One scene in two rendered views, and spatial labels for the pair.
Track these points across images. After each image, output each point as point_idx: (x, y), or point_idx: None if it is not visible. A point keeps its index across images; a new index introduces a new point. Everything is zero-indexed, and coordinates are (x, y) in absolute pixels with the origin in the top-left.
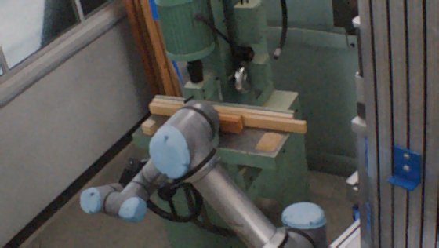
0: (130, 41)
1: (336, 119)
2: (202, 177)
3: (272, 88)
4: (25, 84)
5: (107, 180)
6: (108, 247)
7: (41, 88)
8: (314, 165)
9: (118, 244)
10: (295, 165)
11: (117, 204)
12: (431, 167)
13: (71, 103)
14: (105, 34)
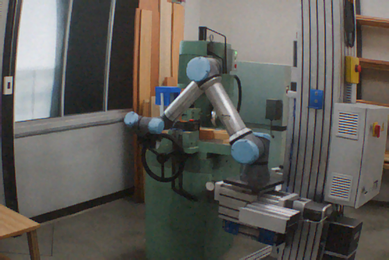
0: (127, 137)
1: None
2: (213, 84)
3: None
4: (69, 126)
5: (96, 212)
6: (96, 236)
7: (76, 134)
8: None
9: (103, 236)
10: None
11: (148, 119)
12: (328, 96)
13: (88, 154)
14: (116, 124)
